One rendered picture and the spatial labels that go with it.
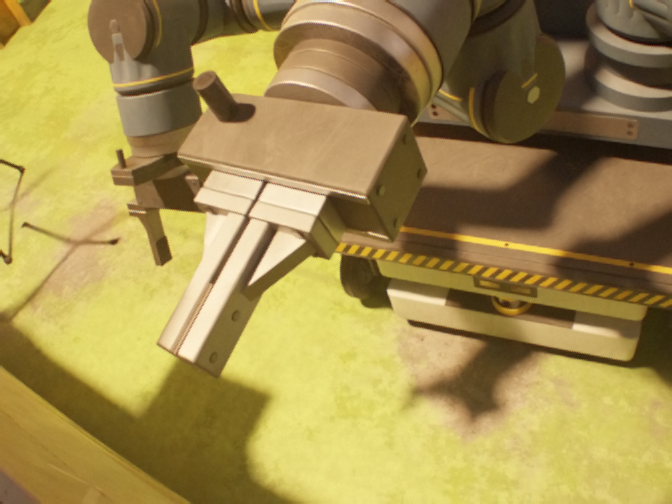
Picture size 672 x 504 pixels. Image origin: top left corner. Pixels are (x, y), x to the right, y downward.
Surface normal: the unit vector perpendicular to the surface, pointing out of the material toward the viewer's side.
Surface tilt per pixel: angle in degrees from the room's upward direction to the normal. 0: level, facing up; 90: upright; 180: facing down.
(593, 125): 90
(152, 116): 69
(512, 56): 92
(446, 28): 82
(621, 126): 90
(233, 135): 10
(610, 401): 0
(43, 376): 0
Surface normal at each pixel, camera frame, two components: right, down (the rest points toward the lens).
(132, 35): -0.36, 0.46
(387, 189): 0.84, 0.24
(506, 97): 0.45, 0.57
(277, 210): -0.33, -0.47
